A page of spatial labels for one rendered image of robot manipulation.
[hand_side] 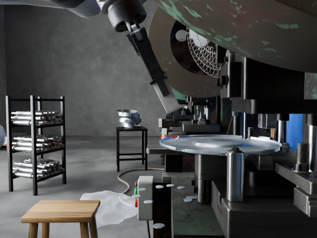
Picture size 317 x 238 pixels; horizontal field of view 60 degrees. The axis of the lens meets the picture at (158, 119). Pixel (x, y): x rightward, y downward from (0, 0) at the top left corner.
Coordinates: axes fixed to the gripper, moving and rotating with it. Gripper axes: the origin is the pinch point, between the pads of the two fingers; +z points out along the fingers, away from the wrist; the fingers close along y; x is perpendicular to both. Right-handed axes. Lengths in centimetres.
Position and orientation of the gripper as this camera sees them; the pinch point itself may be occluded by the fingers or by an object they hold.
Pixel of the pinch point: (166, 96)
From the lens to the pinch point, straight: 57.5
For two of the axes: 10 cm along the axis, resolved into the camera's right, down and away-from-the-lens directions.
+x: 9.0, -4.4, -0.2
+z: 4.4, 9.0, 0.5
